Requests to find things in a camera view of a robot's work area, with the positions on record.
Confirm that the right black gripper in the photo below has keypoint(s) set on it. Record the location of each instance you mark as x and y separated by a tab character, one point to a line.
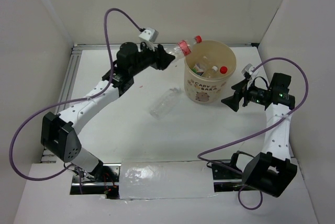
233	101

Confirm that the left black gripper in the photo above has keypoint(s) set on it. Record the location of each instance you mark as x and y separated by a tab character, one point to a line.
162	59

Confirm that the red label water bottle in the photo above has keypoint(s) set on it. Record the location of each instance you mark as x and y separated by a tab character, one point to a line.
203	67

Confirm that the clear bottle white cap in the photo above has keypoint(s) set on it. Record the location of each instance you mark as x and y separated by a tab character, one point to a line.
210	73

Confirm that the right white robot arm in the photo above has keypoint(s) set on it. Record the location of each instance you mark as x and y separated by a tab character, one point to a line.
271	171

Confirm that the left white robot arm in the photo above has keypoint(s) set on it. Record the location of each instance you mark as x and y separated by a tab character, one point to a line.
60	132

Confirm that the cream capybara plastic bin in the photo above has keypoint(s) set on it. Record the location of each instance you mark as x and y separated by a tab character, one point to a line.
203	90

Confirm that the clear crushed bottle centre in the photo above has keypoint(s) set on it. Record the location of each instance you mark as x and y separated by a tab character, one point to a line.
166	103

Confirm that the silver tape sheet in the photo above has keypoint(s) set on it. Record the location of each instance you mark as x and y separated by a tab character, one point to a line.
165	180

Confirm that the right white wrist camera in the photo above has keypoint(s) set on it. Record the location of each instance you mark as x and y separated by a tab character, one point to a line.
249	72

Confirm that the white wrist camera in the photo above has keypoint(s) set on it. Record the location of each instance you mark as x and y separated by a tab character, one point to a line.
249	72
149	34

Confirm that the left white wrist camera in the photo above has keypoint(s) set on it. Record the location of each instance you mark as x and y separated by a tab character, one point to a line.
149	34

